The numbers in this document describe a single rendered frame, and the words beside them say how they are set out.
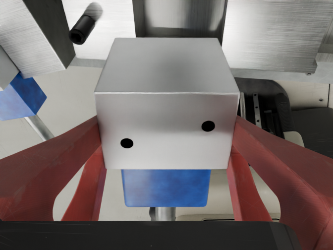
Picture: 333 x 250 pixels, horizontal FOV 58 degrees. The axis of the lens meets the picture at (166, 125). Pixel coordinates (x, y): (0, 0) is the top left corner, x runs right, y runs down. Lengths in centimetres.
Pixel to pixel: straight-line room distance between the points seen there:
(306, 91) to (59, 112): 116
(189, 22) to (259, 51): 5
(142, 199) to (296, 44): 12
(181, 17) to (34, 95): 16
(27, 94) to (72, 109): 130
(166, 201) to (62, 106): 147
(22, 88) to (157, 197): 19
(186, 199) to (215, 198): 33
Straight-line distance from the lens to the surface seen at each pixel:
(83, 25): 19
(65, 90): 152
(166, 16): 21
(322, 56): 22
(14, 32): 27
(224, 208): 49
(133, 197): 16
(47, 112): 168
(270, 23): 19
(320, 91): 103
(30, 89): 31
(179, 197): 15
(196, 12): 21
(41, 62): 28
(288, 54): 20
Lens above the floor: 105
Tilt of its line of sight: 45 degrees down
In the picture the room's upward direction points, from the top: 169 degrees counter-clockwise
